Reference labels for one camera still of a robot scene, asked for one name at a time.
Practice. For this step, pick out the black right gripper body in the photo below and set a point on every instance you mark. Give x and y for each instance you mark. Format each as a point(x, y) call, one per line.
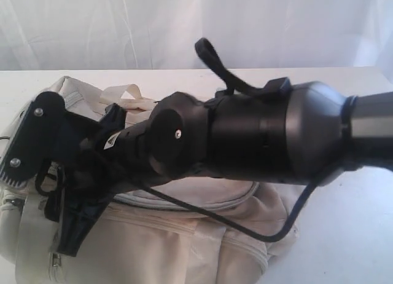
point(97, 159)

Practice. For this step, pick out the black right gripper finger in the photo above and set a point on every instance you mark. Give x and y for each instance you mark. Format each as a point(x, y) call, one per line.
point(76, 221)

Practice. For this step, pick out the cream fabric duffel bag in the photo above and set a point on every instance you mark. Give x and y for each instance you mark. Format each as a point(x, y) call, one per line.
point(142, 239)

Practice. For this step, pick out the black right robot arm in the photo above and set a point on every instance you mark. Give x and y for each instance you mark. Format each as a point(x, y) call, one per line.
point(283, 133)

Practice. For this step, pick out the white backdrop curtain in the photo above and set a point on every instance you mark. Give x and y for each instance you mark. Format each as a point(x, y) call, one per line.
point(160, 34)

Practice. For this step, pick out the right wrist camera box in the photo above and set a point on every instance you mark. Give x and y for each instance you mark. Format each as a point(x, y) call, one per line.
point(33, 139)

